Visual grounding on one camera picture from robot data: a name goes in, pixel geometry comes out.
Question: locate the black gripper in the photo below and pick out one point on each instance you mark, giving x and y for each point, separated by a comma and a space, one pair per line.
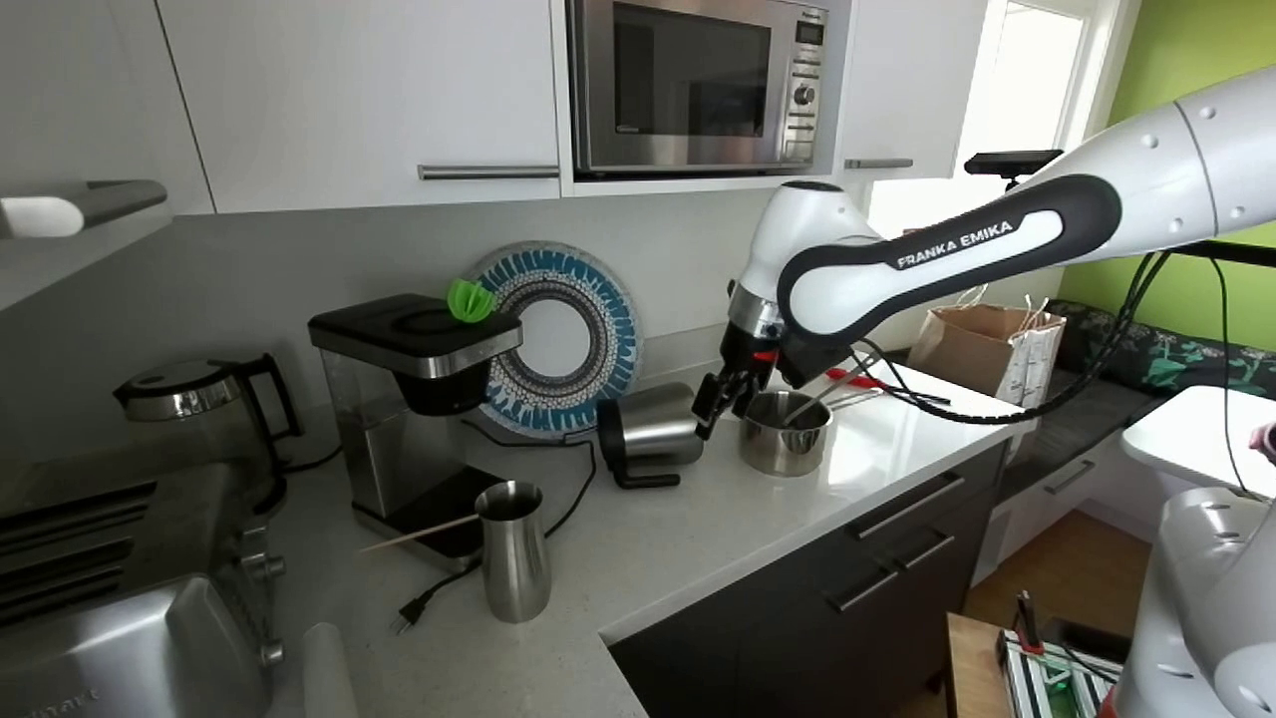
752, 361

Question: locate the steel kettle with black top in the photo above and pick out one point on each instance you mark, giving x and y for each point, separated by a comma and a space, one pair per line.
661, 427

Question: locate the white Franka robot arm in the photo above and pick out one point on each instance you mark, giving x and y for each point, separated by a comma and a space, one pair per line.
1170, 173

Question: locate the steel saucepan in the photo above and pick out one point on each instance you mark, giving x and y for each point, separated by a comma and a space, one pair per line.
783, 441

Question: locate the blue and white decorative plate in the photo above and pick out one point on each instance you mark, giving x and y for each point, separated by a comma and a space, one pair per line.
601, 334

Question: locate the dark lower cabinet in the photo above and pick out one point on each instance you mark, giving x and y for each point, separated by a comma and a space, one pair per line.
772, 625

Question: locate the steel cup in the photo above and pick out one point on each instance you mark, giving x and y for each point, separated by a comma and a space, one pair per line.
514, 558

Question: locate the small green object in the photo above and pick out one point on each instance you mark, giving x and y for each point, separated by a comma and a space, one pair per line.
470, 299

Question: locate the cardboard box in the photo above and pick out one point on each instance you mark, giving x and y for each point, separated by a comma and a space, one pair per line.
981, 348

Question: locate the steel microwave oven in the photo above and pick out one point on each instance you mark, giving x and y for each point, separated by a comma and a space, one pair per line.
692, 85

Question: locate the steel and black coffee maker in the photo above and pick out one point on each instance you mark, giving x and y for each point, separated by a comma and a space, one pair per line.
401, 401

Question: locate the wooden stick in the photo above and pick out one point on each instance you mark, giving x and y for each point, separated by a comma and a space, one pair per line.
411, 537

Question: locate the white lower cabinet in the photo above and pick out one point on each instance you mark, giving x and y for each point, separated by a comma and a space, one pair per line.
1051, 520

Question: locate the white upper cabinet door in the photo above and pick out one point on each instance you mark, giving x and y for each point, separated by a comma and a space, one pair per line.
910, 81
362, 81
80, 94

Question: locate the dark patterned cushion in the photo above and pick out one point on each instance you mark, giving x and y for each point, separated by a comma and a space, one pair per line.
1170, 361

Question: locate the steel faucet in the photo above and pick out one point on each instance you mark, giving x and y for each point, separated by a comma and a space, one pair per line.
260, 584

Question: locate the steel toaster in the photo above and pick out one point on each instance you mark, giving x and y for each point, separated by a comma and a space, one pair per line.
106, 525

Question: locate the steel sink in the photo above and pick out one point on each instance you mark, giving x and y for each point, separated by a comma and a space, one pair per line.
122, 658

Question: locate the aluminium profile frame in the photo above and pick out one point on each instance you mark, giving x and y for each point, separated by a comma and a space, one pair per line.
1059, 678

